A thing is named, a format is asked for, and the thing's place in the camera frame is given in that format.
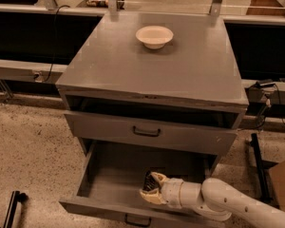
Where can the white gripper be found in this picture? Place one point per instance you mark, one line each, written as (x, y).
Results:
(173, 189)

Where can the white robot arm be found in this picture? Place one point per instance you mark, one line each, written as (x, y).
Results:
(213, 199)

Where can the open grey middle drawer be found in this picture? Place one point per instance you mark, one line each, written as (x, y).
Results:
(113, 176)

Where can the closed grey top drawer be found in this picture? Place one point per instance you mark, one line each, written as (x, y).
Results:
(178, 136)

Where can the grey drawer cabinet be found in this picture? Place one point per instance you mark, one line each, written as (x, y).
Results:
(193, 79)

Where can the black metal leg right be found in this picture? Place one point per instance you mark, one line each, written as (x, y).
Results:
(265, 193)

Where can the black metal leg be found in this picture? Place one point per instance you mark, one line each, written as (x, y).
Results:
(16, 197)
(265, 193)

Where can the black metal leg left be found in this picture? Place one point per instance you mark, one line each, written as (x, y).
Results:
(16, 197)

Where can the black power adapter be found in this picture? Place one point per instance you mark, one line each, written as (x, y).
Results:
(265, 83)

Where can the white bowl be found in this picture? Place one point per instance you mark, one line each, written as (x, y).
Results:
(154, 37)

